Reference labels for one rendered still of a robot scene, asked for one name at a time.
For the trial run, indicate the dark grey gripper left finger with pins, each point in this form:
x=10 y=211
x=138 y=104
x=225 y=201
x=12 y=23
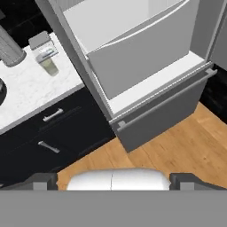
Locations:
x=41 y=180

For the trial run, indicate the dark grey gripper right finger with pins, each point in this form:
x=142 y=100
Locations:
x=184 y=180

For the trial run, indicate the grey fridge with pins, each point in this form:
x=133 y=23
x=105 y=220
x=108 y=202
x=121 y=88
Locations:
x=74 y=53

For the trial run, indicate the white fridge crisper drawer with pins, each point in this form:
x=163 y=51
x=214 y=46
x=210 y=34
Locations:
x=142 y=56

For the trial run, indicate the grey fridge door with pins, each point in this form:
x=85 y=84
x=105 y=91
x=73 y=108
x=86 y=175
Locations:
x=220 y=38

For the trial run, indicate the grey freezer drawer front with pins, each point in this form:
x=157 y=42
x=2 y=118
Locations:
x=159 y=121

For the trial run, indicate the white rounded object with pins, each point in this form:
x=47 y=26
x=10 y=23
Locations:
x=118 y=180

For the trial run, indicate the dark round object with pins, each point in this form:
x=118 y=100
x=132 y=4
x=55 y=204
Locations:
x=2 y=93

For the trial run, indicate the clear jar with grey lid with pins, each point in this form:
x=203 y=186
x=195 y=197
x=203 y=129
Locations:
x=48 y=63

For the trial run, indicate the grey ribbed cylinder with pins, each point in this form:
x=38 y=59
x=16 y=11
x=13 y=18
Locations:
x=10 y=50

